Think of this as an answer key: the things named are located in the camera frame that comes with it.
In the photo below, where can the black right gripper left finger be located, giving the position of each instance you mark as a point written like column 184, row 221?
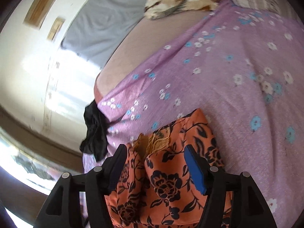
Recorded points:
column 62, row 206

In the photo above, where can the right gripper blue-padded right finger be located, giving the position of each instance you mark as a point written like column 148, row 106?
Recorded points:
column 248, row 206

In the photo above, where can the orange black floral garment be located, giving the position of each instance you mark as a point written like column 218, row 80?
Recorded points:
column 155, row 188

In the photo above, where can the stained glass window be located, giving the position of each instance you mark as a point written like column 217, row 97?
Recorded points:
column 28, row 167

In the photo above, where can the black crumpled garment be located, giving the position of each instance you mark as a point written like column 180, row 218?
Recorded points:
column 95, row 142

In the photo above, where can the purple floral bedsheet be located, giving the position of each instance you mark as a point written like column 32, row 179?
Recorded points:
column 244, row 70

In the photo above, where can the pink beige mattress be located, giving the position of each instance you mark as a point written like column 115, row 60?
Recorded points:
column 147, row 37

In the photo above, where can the grey pillow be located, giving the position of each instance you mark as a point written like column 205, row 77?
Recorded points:
column 100, row 27

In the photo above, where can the small wall picture frame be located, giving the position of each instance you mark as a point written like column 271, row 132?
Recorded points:
column 57, row 25

